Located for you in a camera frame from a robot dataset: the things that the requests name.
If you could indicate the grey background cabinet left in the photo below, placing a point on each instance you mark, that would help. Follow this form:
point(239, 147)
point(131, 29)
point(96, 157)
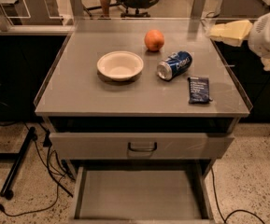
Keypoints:
point(32, 12)

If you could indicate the black stand leg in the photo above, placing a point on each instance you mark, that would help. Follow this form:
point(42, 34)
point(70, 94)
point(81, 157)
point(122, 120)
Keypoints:
point(17, 159)

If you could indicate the closed grey top drawer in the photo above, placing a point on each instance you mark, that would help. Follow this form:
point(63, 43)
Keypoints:
point(114, 146)

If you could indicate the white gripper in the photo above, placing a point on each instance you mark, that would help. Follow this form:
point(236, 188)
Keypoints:
point(266, 38)

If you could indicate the orange fruit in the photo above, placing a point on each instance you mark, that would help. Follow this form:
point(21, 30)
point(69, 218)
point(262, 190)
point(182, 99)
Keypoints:
point(154, 40)

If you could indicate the white bowl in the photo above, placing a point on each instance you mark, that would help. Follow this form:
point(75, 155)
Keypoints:
point(120, 65)

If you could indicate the dark blue snack bag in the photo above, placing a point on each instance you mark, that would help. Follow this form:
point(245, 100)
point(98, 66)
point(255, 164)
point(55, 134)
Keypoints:
point(199, 90)

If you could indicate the grey drawer cabinet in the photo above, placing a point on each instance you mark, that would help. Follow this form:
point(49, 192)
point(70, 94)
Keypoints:
point(77, 98)

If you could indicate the blue pepsi can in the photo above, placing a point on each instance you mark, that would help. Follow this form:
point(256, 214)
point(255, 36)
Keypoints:
point(174, 65)

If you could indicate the open grey middle drawer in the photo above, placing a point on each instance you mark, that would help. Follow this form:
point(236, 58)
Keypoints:
point(174, 196)

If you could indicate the person leg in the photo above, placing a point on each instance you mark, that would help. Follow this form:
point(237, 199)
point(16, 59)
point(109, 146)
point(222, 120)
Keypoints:
point(105, 7)

